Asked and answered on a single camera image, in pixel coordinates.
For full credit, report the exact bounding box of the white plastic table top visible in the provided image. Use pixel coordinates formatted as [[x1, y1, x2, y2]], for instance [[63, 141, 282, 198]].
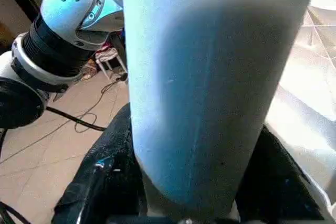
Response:
[[262, 0, 336, 209]]

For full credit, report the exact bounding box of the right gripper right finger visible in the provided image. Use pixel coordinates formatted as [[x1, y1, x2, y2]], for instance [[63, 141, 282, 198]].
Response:
[[235, 125, 328, 224]]

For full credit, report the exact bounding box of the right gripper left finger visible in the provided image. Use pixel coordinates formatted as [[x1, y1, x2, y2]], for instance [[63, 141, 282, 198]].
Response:
[[51, 102, 148, 224]]

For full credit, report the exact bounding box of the small white stool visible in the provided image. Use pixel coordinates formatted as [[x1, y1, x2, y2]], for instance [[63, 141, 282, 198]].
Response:
[[94, 47, 128, 80]]

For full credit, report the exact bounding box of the white plastic table leg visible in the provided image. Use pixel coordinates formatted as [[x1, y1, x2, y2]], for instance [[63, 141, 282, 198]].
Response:
[[119, 0, 320, 221]]

